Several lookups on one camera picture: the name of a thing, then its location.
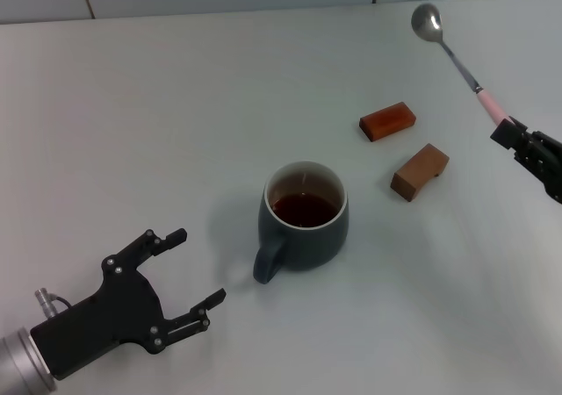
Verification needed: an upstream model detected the pink handled metal spoon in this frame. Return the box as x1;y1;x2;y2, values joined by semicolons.
410;2;513;127

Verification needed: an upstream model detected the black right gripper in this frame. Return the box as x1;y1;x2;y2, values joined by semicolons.
489;115;562;205

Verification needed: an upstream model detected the left gripper cable with plug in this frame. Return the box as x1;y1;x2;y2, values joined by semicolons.
34;287;74;322

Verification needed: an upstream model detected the brown wooden arched block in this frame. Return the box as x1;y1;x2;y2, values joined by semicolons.
389;142;450;203

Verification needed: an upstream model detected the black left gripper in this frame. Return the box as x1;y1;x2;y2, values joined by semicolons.
29;226;227;381

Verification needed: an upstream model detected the grey ceramic cup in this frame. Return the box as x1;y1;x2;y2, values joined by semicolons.
252;161;351;285

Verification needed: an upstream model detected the dark coffee liquid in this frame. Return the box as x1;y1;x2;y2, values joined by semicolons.
270;194;342;228

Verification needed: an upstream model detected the reddish wooden block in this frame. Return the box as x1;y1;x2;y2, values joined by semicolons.
358;101;417;143

